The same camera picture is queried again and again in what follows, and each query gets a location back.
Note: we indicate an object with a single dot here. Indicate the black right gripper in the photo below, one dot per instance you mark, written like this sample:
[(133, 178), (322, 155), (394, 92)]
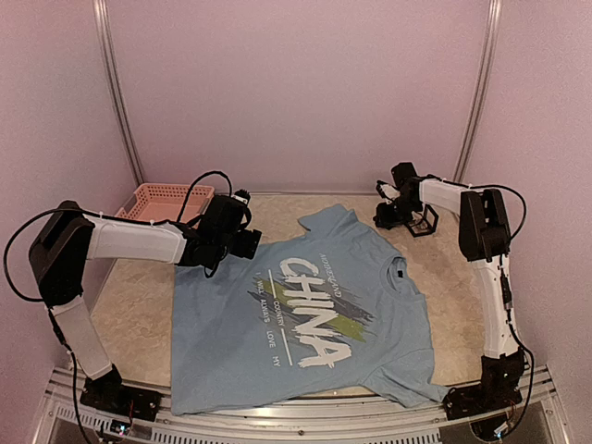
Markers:
[(387, 219)]

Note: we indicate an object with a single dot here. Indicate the left aluminium frame post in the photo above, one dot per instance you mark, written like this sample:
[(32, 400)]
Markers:
[(108, 55)]

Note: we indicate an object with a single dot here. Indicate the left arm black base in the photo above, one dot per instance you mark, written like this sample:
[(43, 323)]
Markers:
[(114, 397)]

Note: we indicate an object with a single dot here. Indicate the black display box silver brooch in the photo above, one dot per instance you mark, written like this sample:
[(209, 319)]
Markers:
[(425, 225)]

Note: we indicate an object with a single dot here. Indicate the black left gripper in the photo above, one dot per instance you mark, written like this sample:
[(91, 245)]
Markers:
[(249, 244)]

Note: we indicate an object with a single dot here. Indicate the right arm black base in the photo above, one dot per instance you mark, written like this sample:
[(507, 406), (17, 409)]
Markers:
[(496, 389)]

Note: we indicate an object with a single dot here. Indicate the front aluminium rail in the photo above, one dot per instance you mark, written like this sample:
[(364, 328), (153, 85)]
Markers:
[(347, 416)]

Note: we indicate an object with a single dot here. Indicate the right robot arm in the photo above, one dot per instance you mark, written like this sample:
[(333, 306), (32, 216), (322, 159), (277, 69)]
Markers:
[(484, 239)]

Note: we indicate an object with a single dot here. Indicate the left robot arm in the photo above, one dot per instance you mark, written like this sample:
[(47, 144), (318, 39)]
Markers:
[(72, 237)]

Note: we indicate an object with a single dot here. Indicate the light blue printed t-shirt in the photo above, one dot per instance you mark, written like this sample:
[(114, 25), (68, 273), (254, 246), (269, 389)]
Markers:
[(332, 309)]

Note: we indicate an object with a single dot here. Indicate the right aluminium frame post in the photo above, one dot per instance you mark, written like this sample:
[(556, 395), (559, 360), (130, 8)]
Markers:
[(478, 102)]

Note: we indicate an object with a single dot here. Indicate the aluminium frame post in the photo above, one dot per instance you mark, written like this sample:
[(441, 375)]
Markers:
[(478, 102), (108, 55)]

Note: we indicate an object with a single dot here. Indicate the pink plastic basket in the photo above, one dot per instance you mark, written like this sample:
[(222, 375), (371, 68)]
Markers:
[(159, 201)]

